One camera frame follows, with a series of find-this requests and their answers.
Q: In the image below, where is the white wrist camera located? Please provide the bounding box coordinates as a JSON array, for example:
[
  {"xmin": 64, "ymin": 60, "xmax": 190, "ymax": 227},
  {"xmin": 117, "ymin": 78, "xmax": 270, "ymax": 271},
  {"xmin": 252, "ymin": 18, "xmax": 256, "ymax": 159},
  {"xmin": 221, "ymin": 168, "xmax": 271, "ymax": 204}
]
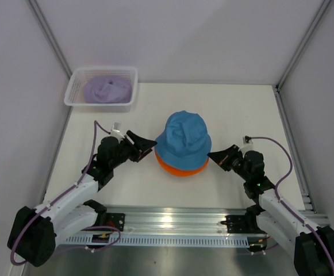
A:
[
  {"xmin": 240, "ymin": 136, "xmax": 254, "ymax": 152},
  {"xmin": 110, "ymin": 122, "xmax": 125, "ymax": 140}
]

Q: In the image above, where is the aluminium frame post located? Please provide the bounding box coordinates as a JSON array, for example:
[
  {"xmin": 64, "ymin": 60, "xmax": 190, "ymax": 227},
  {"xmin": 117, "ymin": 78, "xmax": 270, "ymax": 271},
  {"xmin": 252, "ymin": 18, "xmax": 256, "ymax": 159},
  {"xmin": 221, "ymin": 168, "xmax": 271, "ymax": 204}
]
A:
[
  {"xmin": 275, "ymin": 0, "xmax": 333, "ymax": 90},
  {"xmin": 25, "ymin": 0, "xmax": 72, "ymax": 79}
]

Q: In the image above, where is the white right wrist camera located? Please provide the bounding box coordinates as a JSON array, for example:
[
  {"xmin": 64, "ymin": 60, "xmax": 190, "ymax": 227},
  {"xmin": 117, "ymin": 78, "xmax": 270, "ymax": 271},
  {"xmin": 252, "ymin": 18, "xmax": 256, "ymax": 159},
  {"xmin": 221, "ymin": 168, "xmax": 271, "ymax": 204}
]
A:
[{"xmin": 240, "ymin": 136, "xmax": 254, "ymax": 152}]

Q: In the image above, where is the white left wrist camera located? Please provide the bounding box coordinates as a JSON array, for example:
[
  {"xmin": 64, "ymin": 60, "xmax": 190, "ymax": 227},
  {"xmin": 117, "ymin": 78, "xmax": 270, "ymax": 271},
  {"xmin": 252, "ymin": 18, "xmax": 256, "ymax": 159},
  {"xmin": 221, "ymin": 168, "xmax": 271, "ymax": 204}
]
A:
[{"xmin": 110, "ymin": 122, "xmax": 125, "ymax": 140}]

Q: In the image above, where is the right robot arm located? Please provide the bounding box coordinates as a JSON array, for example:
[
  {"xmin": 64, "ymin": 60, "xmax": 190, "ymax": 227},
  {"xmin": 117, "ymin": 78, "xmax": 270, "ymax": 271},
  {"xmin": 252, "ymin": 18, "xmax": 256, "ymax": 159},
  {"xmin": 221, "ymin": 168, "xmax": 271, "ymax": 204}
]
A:
[{"xmin": 208, "ymin": 145, "xmax": 334, "ymax": 275}]

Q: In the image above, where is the aluminium frame post left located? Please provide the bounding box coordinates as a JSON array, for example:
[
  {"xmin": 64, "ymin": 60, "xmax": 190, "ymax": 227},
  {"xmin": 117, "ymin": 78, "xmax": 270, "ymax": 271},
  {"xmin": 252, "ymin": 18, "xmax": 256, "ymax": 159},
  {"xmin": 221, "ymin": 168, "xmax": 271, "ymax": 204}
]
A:
[{"xmin": 25, "ymin": 0, "xmax": 72, "ymax": 79}]

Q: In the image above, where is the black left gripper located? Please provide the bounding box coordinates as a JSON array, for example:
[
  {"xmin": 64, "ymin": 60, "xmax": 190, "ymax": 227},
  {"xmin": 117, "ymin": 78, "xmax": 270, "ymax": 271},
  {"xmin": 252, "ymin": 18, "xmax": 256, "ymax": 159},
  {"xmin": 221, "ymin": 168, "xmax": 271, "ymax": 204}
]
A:
[{"xmin": 110, "ymin": 131, "xmax": 156, "ymax": 169}]

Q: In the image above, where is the white slotted cable duct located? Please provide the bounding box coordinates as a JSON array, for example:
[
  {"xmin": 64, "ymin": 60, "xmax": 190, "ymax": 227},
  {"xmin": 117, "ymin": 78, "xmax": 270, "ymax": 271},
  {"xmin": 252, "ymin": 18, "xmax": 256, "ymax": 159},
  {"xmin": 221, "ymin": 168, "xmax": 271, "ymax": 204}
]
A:
[{"xmin": 62, "ymin": 233, "xmax": 249, "ymax": 248}]

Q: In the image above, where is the aluminium frame post right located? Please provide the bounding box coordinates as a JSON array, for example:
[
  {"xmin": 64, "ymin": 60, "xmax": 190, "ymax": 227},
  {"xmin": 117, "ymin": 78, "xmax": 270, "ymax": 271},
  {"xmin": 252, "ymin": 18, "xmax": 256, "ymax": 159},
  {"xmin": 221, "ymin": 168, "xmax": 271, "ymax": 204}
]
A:
[{"xmin": 275, "ymin": 0, "xmax": 333, "ymax": 90}]

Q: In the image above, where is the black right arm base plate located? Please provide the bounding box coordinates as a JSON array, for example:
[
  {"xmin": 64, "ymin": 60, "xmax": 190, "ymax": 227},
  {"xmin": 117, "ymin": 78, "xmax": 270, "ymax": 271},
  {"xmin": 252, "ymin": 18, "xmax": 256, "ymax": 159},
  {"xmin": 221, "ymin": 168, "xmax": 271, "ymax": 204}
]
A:
[{"xmin": 220, "ymin": 215, "xmax": 260, "ymax": 234}]

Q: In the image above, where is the blue bucket hat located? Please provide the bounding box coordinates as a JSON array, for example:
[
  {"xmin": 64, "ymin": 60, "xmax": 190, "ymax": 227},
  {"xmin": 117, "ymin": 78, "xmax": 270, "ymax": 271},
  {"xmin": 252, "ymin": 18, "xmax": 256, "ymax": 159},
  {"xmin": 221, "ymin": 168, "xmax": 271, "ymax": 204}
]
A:
[{"xmin": 155, "ymin": 110, "xmax": 212, "ymax": 170}]

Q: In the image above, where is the lilac bucket hat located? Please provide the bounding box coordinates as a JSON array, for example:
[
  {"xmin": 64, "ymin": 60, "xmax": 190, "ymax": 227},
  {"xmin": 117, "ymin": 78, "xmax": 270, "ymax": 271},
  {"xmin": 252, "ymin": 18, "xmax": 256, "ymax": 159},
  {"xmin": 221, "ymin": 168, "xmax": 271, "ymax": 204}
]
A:
[{"xmin": 83, "ymin": 75, "xmax": 133, "ymax": 104}]

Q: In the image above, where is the aluminium front rail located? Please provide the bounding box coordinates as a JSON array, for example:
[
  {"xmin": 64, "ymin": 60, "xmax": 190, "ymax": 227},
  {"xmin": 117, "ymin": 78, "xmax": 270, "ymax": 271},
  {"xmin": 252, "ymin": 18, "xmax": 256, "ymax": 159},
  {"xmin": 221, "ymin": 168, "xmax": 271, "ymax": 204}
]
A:
[{"xmin": 108, "ymin": 206, "xmax": 245, "ymax": 236}]

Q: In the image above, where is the white perforated plastic basket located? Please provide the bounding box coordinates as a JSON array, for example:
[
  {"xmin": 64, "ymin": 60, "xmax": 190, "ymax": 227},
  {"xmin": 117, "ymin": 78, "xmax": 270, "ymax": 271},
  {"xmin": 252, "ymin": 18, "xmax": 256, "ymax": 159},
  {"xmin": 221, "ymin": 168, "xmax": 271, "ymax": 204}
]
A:
[{"xmin": 64, "ymin": 66, "xmax": 138, "ymax": 112}]

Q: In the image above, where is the orange bucket hat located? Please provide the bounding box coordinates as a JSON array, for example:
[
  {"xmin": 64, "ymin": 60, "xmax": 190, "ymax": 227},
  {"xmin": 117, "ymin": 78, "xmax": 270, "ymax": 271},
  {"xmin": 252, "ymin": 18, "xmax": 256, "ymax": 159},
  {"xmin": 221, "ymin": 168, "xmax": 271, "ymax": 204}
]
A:
[{"xmin": 155, "ymin": 152, "xmax": 209, "ymax": 177}]

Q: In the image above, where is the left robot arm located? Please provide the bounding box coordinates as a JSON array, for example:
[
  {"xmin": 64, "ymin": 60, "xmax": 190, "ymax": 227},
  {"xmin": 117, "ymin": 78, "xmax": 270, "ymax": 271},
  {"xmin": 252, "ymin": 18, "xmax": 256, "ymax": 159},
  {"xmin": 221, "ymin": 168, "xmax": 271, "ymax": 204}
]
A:
[{"xmin": 7, "ymin": 131, "xmax": 157, "ymax": 267}]

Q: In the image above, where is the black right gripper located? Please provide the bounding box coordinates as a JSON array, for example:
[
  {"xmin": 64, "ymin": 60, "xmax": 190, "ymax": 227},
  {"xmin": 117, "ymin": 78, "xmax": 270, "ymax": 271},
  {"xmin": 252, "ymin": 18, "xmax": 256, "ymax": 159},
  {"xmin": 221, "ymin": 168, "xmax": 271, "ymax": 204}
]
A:
[{"xmin": 207, "ymin": 144, "xmax": 251, "ymax": 182}]

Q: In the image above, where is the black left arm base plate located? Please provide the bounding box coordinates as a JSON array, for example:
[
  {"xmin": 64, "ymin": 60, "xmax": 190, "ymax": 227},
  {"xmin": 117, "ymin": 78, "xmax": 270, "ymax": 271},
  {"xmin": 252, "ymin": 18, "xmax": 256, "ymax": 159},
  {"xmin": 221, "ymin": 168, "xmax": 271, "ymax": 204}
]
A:
[{"xmin": 106, "ymin": 213, "xmax": 126, "ymax": 232}]

